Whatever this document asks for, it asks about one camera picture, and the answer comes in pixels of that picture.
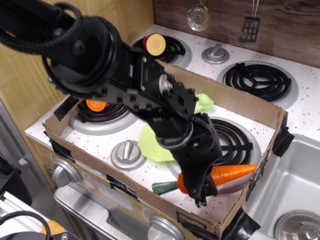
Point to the silver sink drain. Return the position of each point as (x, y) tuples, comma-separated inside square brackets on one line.
[(297, 225)]

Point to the front left black burner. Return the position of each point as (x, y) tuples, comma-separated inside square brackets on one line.
[(114, 118)]

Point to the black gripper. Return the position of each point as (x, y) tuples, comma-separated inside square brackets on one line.
[(194, 144)]

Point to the front right black burner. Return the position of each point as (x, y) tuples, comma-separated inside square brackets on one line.
[(239, 147)]

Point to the grey oven knob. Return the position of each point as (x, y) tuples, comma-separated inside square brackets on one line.
[(64, 173), (162, 229)]

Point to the brown cardboard fence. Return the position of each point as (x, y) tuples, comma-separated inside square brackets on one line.
[(224, 217)]

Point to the silver oven door handle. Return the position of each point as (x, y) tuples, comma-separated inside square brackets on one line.
[(102, 221)]

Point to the grey stovetop knob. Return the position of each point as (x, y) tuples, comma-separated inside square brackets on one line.
[(216, 55), (127, 156)]

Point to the silver toy sink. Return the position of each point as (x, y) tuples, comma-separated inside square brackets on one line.
[(289, 183)]

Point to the grey stovetop knob front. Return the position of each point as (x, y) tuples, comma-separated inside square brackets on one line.
[(127, 156)]

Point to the back right black burner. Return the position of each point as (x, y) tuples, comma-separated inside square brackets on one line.
[(263, 80)]

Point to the grey stovetop knob back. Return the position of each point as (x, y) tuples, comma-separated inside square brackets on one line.
[(216, 55)]

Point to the grey oven knob left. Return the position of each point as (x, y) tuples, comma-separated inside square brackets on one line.
[(64, 173)]

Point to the red yellow toy fruit half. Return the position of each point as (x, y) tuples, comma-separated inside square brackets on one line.
[(154, 44)]

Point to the orange sponge piece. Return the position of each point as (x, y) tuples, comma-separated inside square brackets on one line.
[(55, 228)]

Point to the grey oven knob right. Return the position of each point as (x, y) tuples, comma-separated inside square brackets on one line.
[(162, 229)]

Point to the light green plastic plate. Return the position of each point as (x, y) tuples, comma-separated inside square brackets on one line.
[(151, 149)]

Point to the black burner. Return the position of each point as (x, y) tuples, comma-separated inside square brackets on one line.
[(263, 80), (239, 147), (176, 53), (114, 118)]

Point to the hanging metal strainer spoon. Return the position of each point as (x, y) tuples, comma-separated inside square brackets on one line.
[(198, 17)]

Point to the orange toy carrot half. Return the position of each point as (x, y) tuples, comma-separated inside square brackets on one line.
[(96, 105)]

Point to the back left black burner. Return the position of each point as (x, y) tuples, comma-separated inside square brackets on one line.
[(176, 53)]

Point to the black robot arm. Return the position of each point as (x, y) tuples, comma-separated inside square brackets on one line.
[(85, 57)]

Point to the green toy broccoli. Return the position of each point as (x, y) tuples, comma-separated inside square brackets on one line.
[(203, 104)]

